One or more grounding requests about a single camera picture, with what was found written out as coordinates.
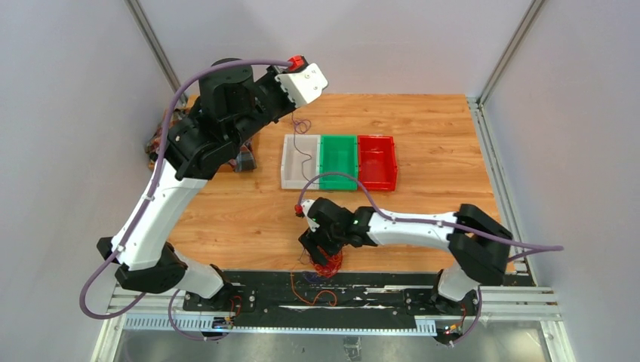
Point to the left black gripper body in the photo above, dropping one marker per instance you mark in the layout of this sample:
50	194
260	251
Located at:
272	98

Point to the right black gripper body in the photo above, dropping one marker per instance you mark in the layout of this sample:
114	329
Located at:
330	242

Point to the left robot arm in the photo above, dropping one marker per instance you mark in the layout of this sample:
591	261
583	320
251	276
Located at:
232	107

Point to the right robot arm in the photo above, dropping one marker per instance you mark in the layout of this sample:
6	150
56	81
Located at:
478	243

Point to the plaid shirt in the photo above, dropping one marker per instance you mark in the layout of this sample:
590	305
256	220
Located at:
244	161

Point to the white plastic bin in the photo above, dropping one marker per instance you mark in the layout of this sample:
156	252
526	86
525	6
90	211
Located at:
299	163

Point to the green plastic bin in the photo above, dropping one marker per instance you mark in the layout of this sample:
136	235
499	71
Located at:
338	154

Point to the red plastic bin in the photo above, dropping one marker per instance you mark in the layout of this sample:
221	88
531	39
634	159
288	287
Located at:
377	164

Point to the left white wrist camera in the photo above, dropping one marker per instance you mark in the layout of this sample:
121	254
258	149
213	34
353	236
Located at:
303	87

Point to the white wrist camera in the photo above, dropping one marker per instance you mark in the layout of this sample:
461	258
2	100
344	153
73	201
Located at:
303	209
303	87

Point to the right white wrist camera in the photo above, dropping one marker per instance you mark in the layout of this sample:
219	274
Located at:
303	209

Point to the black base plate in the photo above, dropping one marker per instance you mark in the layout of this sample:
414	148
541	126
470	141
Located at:
347	301

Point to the aluminium frame rail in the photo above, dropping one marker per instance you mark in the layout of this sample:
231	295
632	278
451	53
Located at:
519	300

